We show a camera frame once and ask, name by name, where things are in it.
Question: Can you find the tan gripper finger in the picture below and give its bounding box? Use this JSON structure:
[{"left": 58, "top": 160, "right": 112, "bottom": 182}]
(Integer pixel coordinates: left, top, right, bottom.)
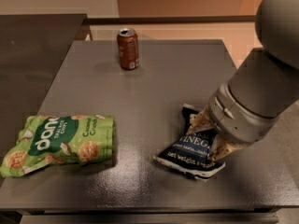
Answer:
[
  {"left": 185, "top": 105, "right": 214, "bottom": 135},
  {"left": 208, "top": 134, "right": 250, "bottom": 161}
]

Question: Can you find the blue potato chip bag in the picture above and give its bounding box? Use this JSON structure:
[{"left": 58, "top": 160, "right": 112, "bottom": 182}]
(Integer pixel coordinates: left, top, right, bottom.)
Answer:
[{"left": 153, "top": 104, "right": 225, "bottom": 180}]

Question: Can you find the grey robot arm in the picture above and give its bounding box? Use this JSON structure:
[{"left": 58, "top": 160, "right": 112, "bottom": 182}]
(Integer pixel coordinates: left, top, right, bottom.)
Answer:
[{"left": 188, "top": 0, "right": 299, "bottom": 161}]

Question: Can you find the green rice chip bag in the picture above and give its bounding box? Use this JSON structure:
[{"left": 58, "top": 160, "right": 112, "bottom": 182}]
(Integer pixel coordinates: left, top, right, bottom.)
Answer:
[{"left": 0, "top": 115, "right": 115, "bottom": 177}]

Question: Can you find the red soda can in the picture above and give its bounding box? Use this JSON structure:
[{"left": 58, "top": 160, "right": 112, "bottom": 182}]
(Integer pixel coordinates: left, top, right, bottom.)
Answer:
[{"left": 117, "top": 28, "right": 139, "bottom": 70}]

